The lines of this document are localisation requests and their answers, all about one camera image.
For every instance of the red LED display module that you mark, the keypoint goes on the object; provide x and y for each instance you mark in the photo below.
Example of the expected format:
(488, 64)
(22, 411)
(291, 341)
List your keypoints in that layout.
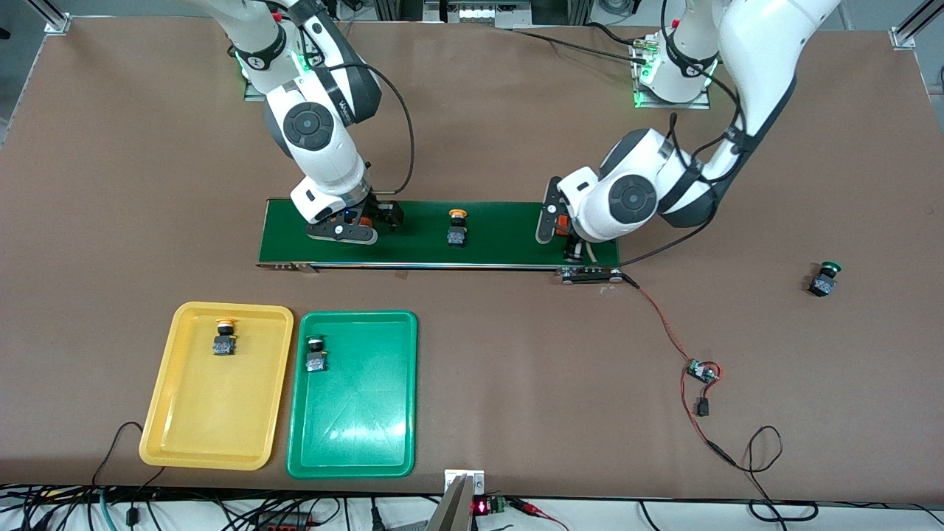
(481, 507)

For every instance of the orange printed cylinder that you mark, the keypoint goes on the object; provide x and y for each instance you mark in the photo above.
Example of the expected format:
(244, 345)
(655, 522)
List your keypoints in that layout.
(564, 225)

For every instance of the green plastic tray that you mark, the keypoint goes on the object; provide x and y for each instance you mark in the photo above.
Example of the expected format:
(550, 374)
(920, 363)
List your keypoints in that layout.
(361, 413)

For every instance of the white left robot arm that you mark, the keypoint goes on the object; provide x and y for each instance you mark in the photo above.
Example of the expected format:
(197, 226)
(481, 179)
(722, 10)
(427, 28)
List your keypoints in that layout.
(634, 199)

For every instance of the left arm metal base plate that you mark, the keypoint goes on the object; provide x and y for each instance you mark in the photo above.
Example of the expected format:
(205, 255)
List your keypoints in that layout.
(671, 105)

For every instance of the aluminium corner post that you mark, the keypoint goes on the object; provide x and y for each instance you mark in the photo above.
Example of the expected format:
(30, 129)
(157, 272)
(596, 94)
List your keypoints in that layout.
(55, 21)
(911, 29)

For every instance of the yellow mushroom push button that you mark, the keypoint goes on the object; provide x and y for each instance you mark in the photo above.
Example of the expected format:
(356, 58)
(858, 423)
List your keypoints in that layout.
(224, 345)
(457, 237)

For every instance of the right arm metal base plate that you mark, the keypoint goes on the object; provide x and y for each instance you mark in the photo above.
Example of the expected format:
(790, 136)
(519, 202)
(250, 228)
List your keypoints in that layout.
(254, 94)

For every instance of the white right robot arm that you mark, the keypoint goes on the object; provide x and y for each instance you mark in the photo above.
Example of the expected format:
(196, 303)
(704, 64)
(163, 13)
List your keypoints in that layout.
(317, 133)

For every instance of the green mushroom push button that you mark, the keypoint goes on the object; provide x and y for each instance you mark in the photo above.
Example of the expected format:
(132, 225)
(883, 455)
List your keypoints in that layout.
(317, 361)
(821, 283)

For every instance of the yellow plastic tray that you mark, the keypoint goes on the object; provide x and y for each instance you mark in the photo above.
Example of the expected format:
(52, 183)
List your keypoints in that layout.
(214, 413)

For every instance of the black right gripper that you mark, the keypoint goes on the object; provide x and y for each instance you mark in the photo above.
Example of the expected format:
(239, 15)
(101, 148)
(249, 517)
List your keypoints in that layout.
(381, 212)

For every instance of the grey metal camera bracket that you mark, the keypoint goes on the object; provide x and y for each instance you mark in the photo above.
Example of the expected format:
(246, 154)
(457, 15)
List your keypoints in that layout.
(453, 509)

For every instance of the aluminium equipment rack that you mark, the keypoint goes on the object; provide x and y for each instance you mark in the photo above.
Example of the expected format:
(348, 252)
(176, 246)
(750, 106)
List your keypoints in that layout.
(479, 13)

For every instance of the small green circuit board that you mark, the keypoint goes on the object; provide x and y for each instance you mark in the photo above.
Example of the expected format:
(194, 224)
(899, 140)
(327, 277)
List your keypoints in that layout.
(700, 371)

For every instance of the green conveyor belt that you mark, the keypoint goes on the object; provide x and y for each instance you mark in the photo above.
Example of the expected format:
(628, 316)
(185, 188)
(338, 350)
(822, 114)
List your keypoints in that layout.
(501, 243)

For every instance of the red terminal block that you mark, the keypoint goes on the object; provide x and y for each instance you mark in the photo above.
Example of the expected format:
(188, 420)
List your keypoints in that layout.
(284, 523)

